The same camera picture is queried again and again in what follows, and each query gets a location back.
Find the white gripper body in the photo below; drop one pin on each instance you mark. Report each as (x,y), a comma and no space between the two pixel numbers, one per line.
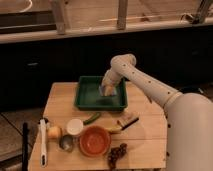
(111,78)

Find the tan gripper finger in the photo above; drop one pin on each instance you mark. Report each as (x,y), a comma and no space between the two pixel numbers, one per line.
(109,90)

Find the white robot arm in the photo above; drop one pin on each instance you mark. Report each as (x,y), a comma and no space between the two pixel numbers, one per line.
(189,115)

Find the green plastic tray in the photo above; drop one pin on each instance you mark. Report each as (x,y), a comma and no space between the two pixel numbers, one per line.
(89,98)

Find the green okra pod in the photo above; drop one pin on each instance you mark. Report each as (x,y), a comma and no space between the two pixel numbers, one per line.
(93,118)

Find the yellow banana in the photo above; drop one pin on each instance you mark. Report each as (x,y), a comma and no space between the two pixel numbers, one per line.
(115,129)

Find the white cup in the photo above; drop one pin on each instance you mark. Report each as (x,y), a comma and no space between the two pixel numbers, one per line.
(74,127)

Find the orange bowl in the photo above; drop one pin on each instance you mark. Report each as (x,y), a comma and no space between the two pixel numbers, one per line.
(94,141)

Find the dark grape bunch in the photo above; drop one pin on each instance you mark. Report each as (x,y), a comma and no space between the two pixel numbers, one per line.
(115,154)

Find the small metal cup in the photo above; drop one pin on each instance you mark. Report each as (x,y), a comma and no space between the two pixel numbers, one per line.
(66,143)

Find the yellow onion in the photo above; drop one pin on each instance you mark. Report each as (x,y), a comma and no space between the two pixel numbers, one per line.
(54,132)

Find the black vertical bar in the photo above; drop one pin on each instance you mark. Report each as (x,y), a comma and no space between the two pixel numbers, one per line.
(25,147)

